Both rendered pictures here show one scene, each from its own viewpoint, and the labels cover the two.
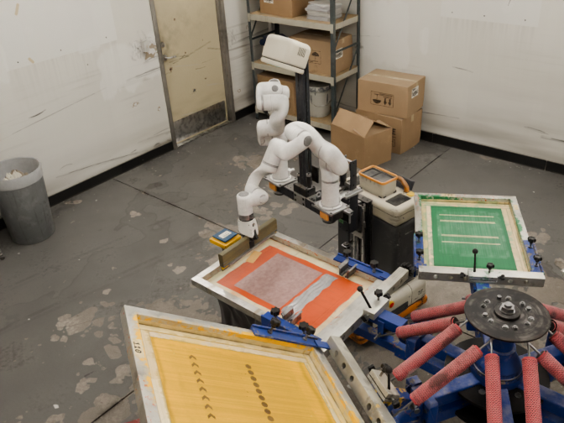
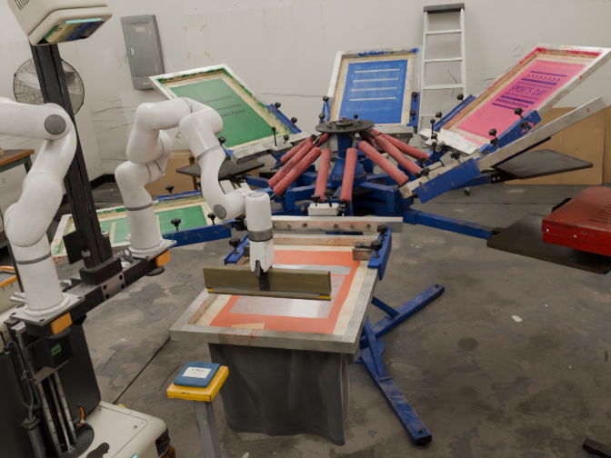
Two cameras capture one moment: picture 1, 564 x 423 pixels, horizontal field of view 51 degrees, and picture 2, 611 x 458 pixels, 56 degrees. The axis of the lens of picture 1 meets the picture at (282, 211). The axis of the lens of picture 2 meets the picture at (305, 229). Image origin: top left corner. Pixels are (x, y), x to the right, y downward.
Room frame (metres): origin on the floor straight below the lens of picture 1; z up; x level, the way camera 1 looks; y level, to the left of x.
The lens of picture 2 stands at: (3.08, 1.70, 1.90)
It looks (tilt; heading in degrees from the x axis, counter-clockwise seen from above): 21 degrees down; 245
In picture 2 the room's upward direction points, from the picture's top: 5 degrees counter-clockwise
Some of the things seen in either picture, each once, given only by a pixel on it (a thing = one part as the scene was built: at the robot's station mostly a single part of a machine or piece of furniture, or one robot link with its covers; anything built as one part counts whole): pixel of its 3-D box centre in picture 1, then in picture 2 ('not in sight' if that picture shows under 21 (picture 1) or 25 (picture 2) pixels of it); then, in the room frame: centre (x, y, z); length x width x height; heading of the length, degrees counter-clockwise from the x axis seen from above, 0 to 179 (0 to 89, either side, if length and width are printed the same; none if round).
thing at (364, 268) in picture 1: (360, 270); (244, 251); (2.37, -0.37, 0.98); 0.30 x 0.05 x 0.07; 48
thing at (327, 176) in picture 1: (331, 166); (136, 183); (2.76, -0.27, 1.37); 0.13 x 0.10 x 0.16; 31
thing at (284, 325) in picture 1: (289, 331); (380, 254); (1.96, 0.00, 0.98); 0.30 x 0.05 x 0.07; 48
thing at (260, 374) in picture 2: not in sight; (275, 385); (2.52, 0.21, 0.74); 0.45 x 0.03 x 0.43; 138
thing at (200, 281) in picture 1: (288, 281); (294, 281); (2.33, -0.01, 0.97); 0.79 x 0.58 x 0.04; 48
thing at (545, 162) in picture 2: not in sight; (464, 180); (0.97, -0.65, 0.91); 1.34 x 0.40 x 0.08; 168
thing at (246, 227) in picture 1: (247, 224); (262, 250); (2.50, 0.18, 1.21); 0.10 x 0.07 x 0.11; 48
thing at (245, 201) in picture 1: (252, 201); (249, 207); (2.51, 0.14, 1.34); 0.15 x 0.10 x 0.11; 121
